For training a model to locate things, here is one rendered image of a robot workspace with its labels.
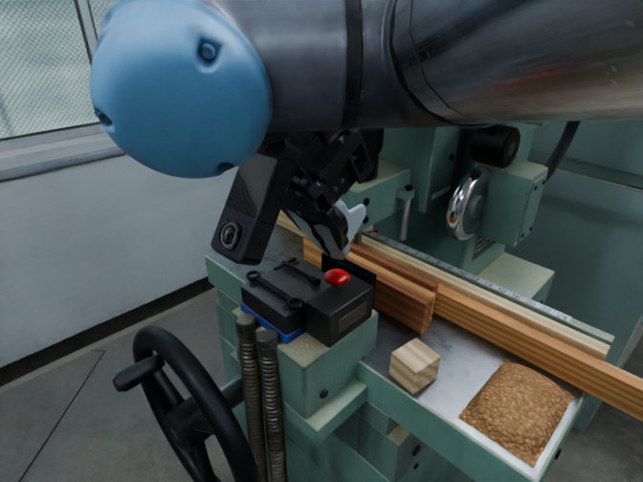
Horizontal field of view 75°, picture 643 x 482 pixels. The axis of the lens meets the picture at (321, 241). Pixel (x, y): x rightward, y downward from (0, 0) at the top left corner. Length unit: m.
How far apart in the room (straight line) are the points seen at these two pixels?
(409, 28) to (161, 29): 0.09
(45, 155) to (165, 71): 1.57
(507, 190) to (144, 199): 1.49
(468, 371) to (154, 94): 0.50
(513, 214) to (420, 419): 0.35
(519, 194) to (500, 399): 0.32
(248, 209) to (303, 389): 0.24
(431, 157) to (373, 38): 0.49
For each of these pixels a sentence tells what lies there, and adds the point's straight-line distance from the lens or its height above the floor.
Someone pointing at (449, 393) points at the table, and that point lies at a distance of 0.56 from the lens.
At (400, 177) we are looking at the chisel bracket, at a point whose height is 1.06.
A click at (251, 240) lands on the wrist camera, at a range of 0.36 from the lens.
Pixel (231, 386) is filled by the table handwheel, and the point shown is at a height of 0.83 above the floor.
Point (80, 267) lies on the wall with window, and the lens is 1.91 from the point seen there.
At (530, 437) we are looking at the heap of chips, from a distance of 0.53.
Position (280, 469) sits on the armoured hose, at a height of 0.76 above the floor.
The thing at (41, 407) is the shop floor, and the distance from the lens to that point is 1.96.
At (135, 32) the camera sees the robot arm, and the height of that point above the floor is 1.30.
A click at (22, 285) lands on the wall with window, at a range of 1.89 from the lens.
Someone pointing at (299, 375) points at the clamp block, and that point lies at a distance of 0.50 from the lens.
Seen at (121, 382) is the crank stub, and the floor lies 0.93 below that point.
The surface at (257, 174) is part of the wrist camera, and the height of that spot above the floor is 1.18.
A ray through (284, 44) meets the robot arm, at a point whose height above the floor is 1.30.
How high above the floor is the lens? 1.31
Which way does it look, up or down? 30 degrees down
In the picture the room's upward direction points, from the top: straight up
